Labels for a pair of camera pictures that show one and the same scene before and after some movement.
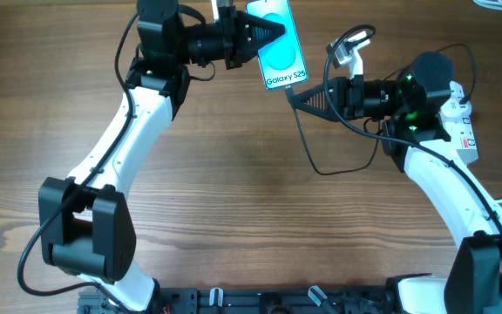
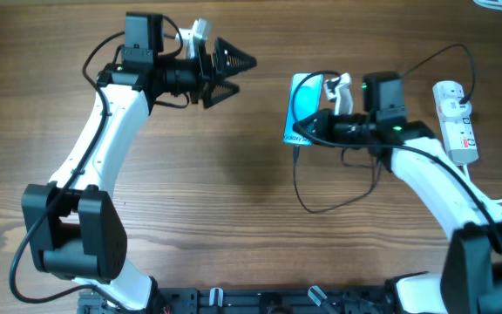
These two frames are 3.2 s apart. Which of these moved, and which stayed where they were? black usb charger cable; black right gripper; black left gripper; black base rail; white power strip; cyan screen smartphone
Moved: black usb charger cable; black right gripper; black left gripper; cyan screen smartphone
Stayed: white power strip; black base rail
